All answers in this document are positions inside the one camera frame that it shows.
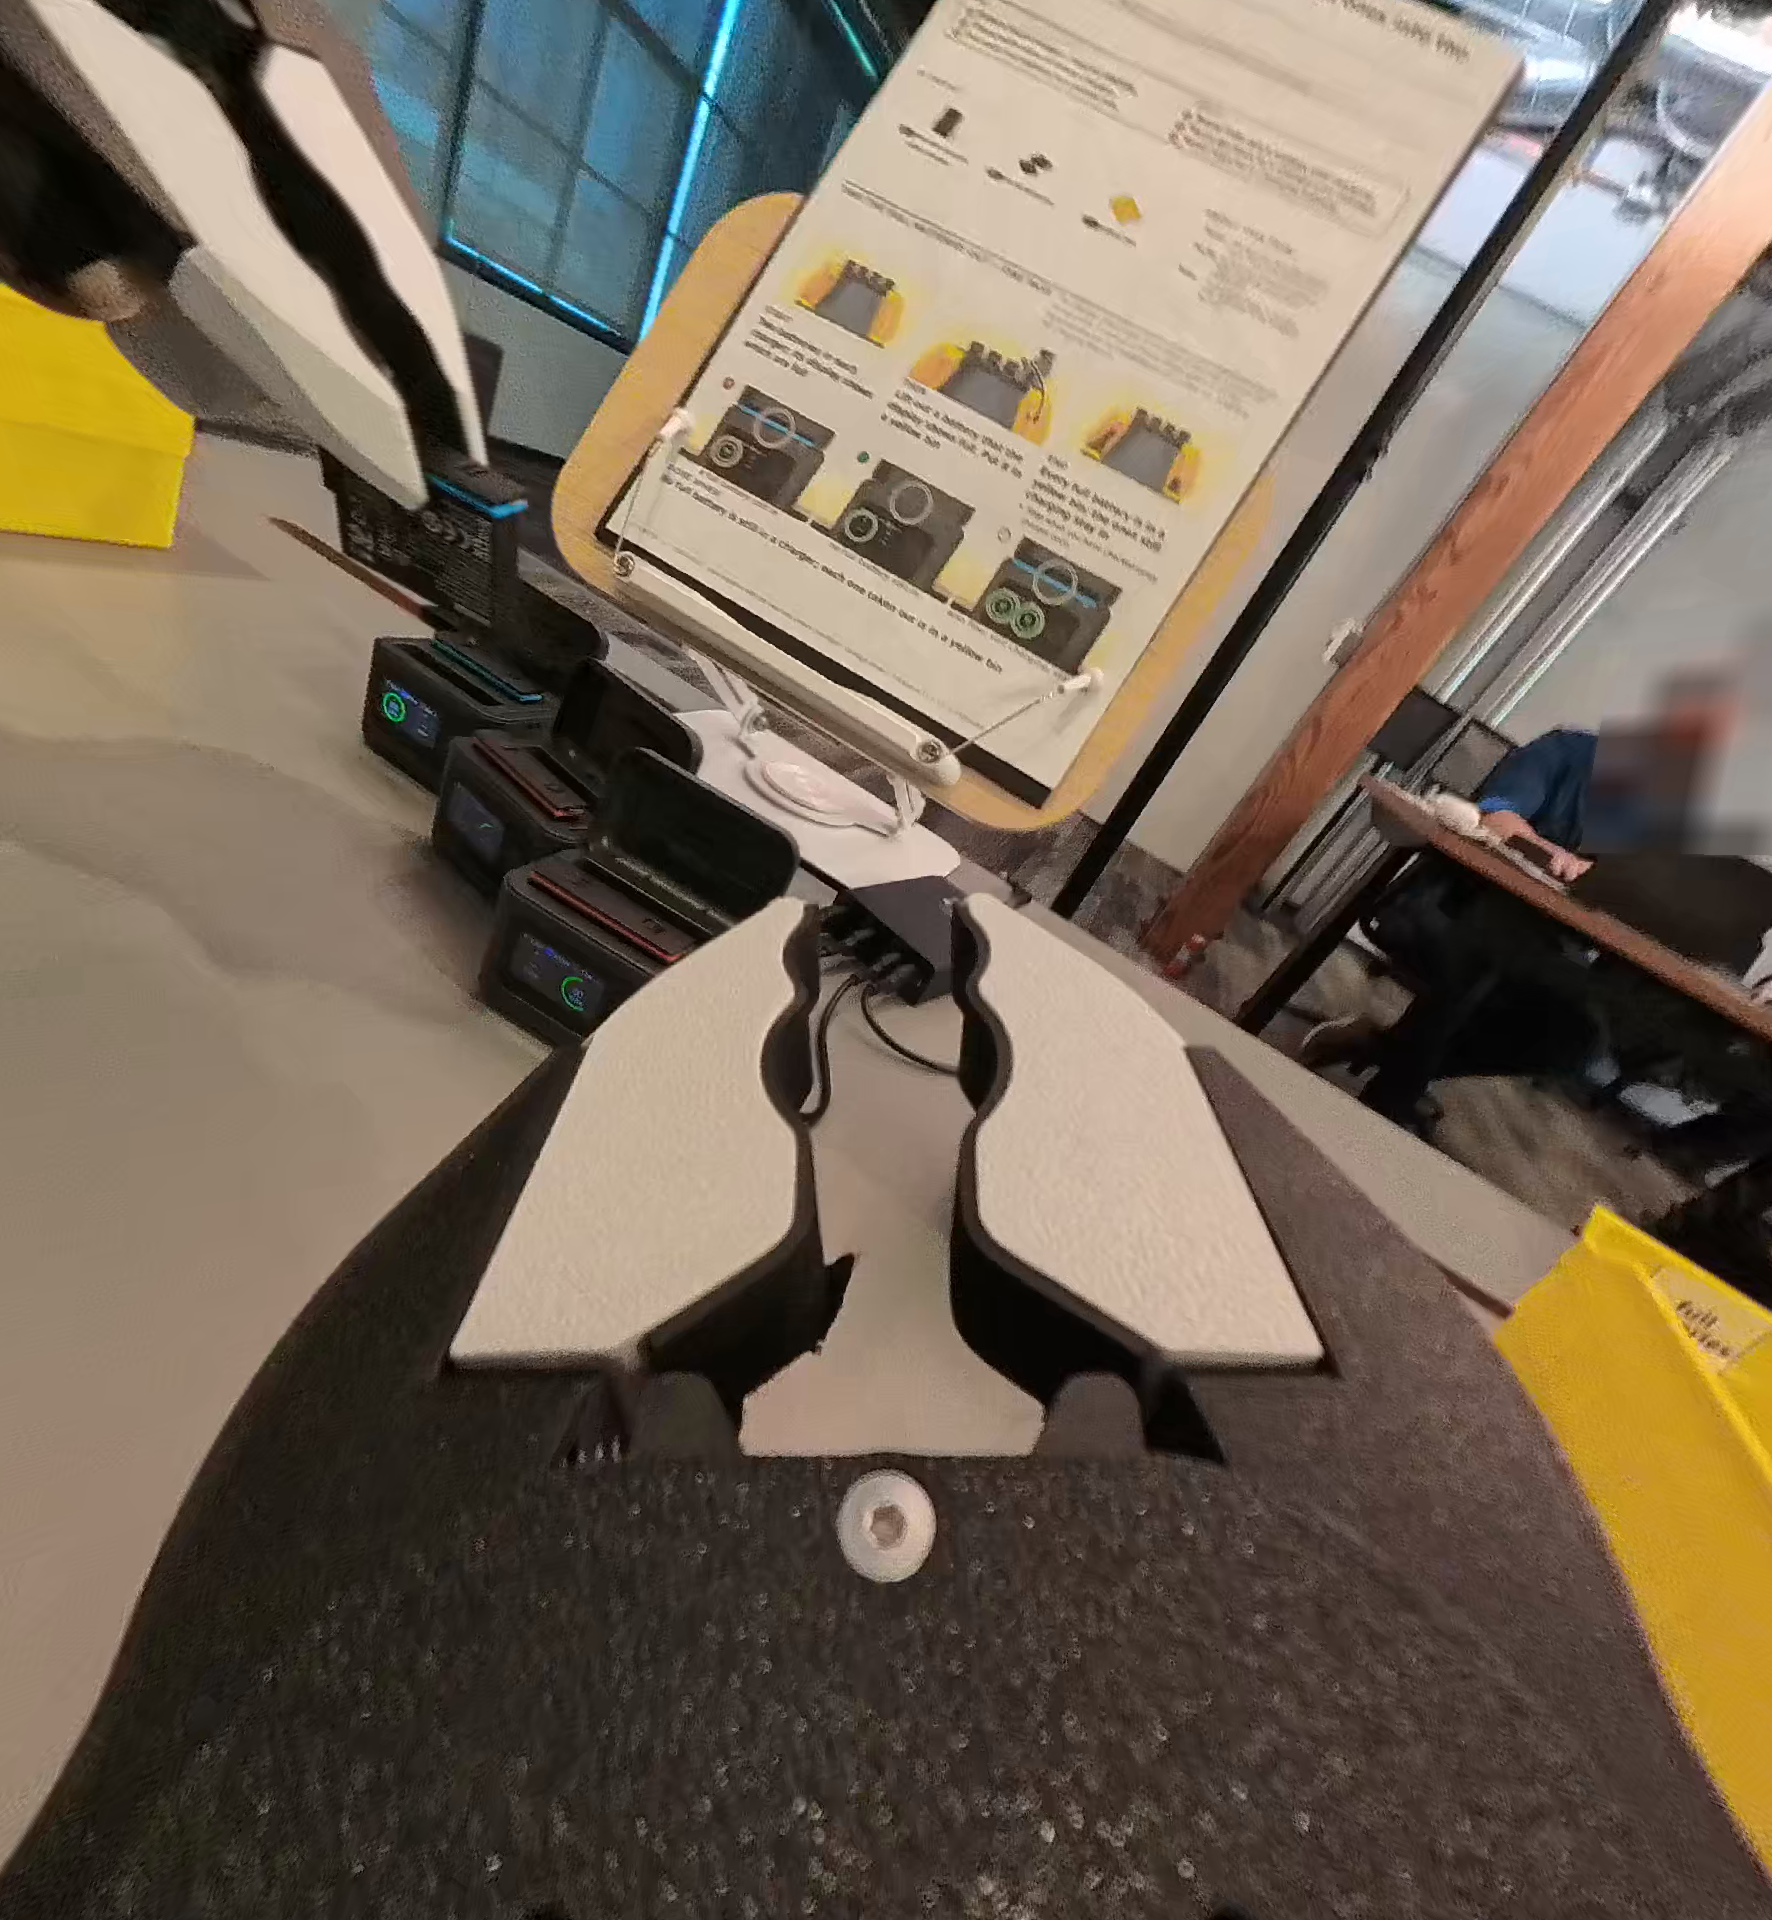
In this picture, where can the large glass window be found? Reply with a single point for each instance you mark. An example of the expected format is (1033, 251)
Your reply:
(586, 152)

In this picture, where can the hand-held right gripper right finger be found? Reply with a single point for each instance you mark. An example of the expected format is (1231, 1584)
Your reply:
(1127, 1185)

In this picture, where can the white stand base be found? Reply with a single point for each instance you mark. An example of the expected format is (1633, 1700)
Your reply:
(811, 786)

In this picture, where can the wooden desk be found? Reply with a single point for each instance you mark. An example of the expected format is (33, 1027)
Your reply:
(1666, 944)

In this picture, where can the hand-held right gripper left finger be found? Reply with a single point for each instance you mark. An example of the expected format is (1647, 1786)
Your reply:
(649, 1185)

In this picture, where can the blue-edged black battery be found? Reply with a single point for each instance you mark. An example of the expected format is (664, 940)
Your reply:
(422, 534)

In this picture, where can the instruction board on stand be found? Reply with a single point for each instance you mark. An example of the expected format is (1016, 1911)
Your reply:
(1127, 241)

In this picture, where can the yellow plastic bin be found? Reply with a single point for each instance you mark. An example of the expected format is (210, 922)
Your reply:
(1698, 1499)
(47, 421)

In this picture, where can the black battery charger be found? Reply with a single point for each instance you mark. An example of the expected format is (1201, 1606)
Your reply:
(422, 720)
(573, 962)
(513, 811)

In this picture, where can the black metal stand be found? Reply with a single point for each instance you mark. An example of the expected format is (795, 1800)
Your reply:
(1367, 452)

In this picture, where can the red-edged black battery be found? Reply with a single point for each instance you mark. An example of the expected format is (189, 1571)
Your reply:
(618, 901)

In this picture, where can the black usb hub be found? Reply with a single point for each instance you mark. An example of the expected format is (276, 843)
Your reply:
(904, 931)

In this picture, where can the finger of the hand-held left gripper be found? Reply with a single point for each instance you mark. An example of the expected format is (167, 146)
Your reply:
(377, 241)
(273, 346)

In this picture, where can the wooden pillar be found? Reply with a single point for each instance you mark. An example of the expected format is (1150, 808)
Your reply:
(1487, 540)

